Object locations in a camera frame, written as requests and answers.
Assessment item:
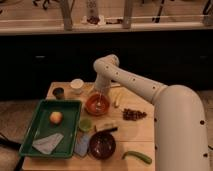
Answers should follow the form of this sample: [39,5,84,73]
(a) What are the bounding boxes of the silver fork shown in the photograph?
[96,93,101,111]

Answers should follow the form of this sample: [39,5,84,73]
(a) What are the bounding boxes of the white cup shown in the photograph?
[70,79,84,94]

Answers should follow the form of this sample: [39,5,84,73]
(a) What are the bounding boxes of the grey cloth in tray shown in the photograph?
[32,133,64,155]

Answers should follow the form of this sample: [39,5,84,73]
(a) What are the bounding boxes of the red bowl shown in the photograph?
[85,93,110,116]

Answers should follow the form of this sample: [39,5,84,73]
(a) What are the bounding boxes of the yellow apple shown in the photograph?
[49,111,63,124]

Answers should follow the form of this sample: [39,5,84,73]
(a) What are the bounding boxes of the brush with black handle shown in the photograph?
[95,124,118,132]

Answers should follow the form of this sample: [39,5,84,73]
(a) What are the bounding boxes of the green plastic tray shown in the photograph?
[19,100,82,158]

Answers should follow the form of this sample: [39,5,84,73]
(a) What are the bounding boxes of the dark brown bowl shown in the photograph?
[89,132,116,160]

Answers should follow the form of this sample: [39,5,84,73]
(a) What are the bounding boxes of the green small cup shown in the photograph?
[79,119,92,132]

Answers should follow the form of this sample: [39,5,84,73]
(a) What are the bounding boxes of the banana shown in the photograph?
[114,93,122,108]

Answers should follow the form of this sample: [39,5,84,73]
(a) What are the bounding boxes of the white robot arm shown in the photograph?
[93,55,210,171]

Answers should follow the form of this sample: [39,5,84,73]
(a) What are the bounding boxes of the dark small cup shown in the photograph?
[52,87,65,100]

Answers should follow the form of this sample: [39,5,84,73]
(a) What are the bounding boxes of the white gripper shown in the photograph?
[94,74,111,95]

